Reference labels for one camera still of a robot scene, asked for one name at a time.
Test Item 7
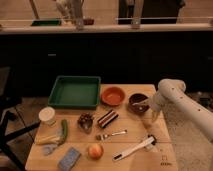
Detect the green plastic tray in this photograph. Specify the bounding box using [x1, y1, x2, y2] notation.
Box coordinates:
[48, 76, 101, 110]

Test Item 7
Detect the black chair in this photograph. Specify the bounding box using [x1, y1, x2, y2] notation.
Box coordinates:
[0, 67, 40, 171]

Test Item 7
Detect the striped dark box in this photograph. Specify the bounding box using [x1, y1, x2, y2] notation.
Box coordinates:
[97, 110, 118, 129]

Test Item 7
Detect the orange bowl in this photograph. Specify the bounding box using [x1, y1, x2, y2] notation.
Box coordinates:
[101, 87, 125, 106]

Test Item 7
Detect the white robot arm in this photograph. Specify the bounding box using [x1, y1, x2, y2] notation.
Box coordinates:
[148, 79, 213, 143]

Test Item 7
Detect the green cucumber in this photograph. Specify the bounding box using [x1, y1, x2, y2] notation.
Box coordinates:
[60, 119, 68, 145]

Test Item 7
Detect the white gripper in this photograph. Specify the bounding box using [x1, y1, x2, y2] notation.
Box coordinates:
[149, 100, 163, 122]

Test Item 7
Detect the dark maroon bowl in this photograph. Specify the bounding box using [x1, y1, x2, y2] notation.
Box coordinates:
[128, 93, 149, 115]

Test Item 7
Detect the white lidded cup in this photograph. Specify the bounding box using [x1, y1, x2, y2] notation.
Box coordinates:
[39, 107, 56, 125]

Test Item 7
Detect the orange peach fruit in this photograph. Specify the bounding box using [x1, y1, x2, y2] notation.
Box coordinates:
[88, 143, 104, 160]

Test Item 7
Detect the crumpled clear wrapper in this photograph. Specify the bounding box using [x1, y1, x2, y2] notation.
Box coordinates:
[42, 144, 58, 156]

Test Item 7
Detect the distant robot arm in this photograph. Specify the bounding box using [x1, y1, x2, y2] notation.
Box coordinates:
[53, 0, 84, 30]

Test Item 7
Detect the blue sponge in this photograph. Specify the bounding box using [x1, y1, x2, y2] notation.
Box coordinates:
[58, 148, 81, 171]

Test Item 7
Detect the silver fork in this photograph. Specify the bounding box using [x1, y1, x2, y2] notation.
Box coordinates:
[95, 130, 127, 141]

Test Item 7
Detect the distant green tray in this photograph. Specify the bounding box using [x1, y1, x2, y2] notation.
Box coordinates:
[31, 19, 61, 26]

